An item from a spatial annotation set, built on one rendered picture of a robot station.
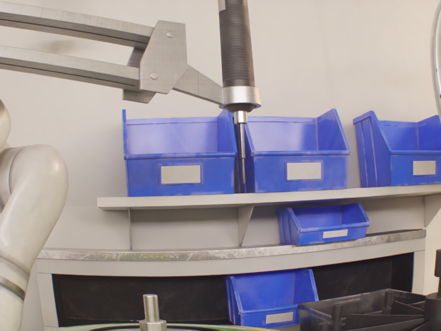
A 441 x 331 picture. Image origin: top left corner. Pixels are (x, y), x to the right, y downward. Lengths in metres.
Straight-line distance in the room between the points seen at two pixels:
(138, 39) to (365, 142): 0.78
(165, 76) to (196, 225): 0.70
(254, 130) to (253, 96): 0.62
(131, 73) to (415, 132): 0.97
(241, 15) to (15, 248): 0.41
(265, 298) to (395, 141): 0.49
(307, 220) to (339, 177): 0.20
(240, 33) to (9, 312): 0.44
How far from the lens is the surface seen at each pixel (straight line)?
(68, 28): 0.66
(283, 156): 1.13
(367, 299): 1.14
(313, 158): 1.15
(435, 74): 0.90
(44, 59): 0.62
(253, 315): 1.15
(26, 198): 0.53
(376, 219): 1.43
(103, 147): 1.32
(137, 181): 1.10
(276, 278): 1.33
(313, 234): 1.18
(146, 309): 0.41
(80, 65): 0.63
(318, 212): 1.35
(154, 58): 0.65
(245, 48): 0.73
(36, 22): 0.65
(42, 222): 0.54
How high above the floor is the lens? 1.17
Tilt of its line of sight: 5 degrees up
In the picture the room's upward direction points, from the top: 2 degrees counter-clockwise
